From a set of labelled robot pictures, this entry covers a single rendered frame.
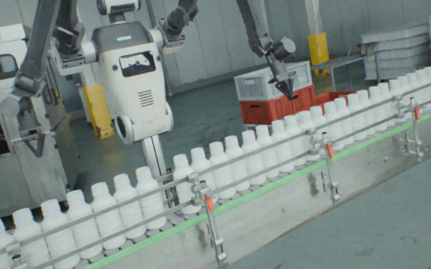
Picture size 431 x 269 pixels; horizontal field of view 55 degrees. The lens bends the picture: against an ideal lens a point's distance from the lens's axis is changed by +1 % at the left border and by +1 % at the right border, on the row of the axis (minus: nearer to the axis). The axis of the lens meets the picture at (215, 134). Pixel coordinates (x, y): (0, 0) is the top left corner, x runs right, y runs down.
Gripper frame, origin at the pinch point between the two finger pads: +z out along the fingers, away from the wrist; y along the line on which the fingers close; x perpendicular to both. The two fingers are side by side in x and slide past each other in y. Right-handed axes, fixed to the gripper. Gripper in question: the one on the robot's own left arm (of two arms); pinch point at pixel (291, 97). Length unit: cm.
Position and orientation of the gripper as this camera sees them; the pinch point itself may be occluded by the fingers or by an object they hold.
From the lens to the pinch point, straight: 162.1
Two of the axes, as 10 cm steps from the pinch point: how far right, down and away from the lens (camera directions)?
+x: -4.2, 2.6, 8.7
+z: 3.8, 9.2, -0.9
